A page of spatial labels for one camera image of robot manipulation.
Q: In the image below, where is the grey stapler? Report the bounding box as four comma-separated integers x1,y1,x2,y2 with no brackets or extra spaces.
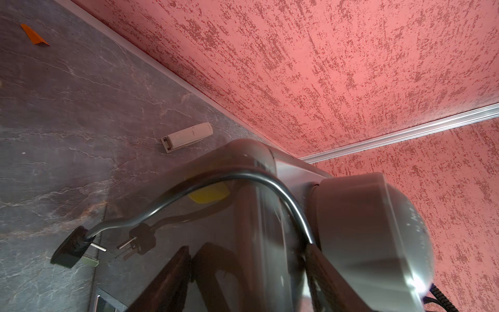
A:
160,122,213,153

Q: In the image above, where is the black power cord with plug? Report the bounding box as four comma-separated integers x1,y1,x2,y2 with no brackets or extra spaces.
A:
50,168,317,270

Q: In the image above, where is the orange paper scrap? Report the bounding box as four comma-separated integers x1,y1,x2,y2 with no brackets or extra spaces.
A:
21,23,49,46

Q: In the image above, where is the right corner aluminium profile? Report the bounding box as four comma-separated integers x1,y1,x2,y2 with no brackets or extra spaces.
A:
300,103,498,164

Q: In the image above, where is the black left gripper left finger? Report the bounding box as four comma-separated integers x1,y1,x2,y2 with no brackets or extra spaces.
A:
127,246,191,312

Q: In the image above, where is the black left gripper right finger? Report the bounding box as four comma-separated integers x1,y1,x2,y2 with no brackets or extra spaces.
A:
305,244,372,311

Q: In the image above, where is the silver coffee machine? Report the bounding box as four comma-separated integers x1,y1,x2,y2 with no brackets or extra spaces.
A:
90,139,434,311

